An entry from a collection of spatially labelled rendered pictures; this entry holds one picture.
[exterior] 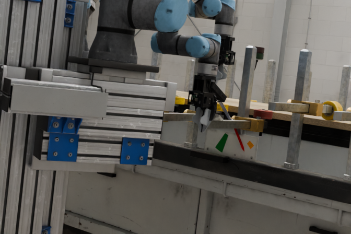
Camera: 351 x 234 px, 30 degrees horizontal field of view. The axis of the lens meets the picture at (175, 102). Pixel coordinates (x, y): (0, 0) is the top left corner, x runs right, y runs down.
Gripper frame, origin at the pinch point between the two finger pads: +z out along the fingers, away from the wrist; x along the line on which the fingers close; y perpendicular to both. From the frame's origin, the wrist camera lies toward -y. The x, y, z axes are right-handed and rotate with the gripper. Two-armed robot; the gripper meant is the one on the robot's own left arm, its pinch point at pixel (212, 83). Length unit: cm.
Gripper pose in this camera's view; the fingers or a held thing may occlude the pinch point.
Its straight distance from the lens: 273.8
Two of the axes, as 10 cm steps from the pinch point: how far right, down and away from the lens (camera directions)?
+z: -1.1, 9.9, 0.5
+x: 6.1, 0.3, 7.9
